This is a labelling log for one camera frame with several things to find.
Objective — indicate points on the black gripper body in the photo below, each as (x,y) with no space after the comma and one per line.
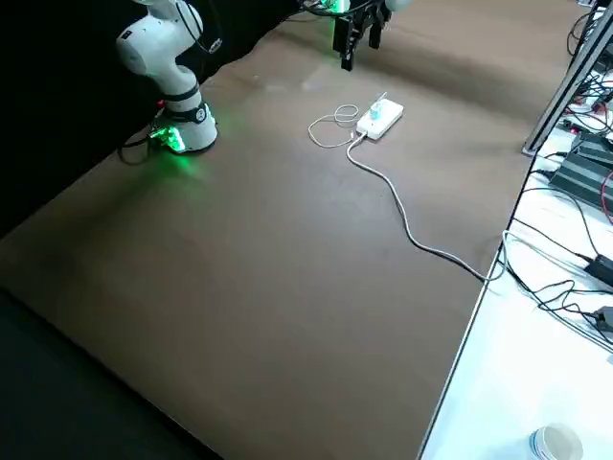
(366,9)

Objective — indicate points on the white power strip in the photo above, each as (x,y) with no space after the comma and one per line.
(385,123)

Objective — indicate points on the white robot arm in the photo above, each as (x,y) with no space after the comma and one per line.
(158,52)

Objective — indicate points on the black ribbed power supply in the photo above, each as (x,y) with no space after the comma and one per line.
(584,172)

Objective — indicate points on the black power adapter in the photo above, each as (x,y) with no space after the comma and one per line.
(604,321)
(601,268)

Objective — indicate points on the grey aluminium frame post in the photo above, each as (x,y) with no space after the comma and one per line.
(565,93)

